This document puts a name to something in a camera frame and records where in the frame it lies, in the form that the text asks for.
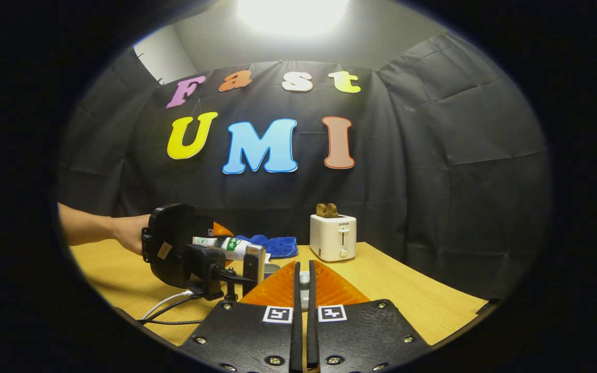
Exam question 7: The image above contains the white cable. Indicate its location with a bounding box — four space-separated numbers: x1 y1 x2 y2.
140 290 195 321

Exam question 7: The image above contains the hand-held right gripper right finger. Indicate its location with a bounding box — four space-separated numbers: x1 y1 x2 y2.
306 260 432 373

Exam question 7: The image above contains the black backdrop cloth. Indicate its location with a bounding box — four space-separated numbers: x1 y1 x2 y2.
58 32 553 301

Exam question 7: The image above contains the white water bottle green label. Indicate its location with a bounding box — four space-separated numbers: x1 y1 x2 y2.
192 236 268 261

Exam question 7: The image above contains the black cable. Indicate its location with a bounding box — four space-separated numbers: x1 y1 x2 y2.
137 294 207 326

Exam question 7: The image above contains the blue towel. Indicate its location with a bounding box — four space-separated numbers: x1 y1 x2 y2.
236 235 299 259

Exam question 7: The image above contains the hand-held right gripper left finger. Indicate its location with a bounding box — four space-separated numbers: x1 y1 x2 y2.
179 261 304 373

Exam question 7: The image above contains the white toaster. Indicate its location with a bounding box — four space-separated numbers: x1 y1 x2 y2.
309 214 357 262

